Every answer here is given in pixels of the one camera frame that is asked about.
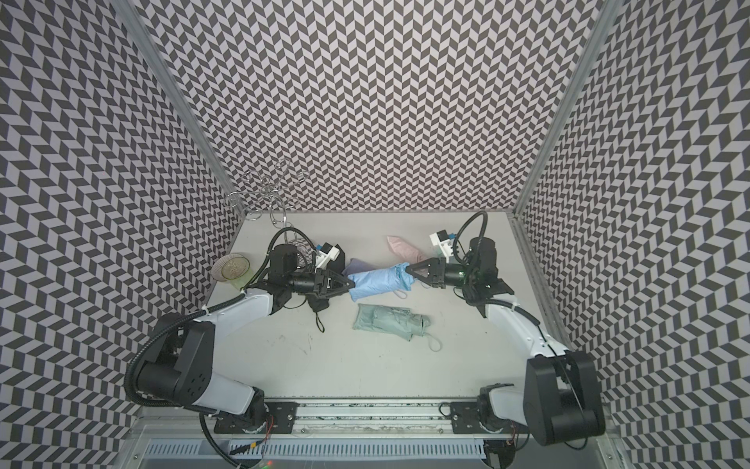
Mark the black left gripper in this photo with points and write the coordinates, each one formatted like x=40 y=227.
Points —
x=321 y=286

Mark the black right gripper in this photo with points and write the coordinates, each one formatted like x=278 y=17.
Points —
x=437 y=269

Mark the pink umbrella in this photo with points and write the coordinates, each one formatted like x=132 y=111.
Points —
x=405 y=251

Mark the blue umbrella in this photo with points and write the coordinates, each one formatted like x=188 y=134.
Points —
x=381 y=281

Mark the mint green umbrella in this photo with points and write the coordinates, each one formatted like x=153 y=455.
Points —
x=401 y=322

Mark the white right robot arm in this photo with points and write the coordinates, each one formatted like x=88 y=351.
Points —
x=559 y=399

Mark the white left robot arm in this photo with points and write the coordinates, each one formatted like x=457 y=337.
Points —
x=193 y=361

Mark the black folded umbrella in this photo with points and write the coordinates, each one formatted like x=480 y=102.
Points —
x=318 y=305

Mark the purple umbrella in sleeve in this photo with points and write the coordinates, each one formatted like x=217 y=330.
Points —
x=357 y=266

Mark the green glass cup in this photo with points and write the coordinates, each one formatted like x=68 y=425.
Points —
x=238 y=272

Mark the pink ribbed glass bowl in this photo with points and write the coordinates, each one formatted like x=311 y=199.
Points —
x=216 y=270

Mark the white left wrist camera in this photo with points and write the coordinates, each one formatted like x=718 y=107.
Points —
x=325 y=254

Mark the chrome wire stand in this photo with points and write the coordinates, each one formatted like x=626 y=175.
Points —
x=268 y=192

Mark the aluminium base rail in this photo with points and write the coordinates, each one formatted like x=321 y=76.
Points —
x=358 y=433

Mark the aluminium corner post right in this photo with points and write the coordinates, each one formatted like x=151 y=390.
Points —
x=591 y=50

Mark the aluminium corner post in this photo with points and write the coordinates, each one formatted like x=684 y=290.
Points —
x=136 y=29
x=591 y=50

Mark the aluminium corner post left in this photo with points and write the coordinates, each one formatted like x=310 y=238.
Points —
x=136 y=29

